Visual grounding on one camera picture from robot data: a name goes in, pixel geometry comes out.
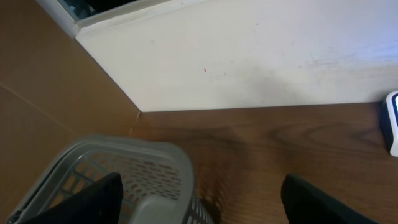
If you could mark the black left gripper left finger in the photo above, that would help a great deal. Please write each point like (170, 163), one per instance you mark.
(100, 203)

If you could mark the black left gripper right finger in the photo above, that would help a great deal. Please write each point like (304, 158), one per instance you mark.
(305, 203)

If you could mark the grey plastic shopping basket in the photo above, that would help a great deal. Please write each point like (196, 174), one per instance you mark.
(158, 180)

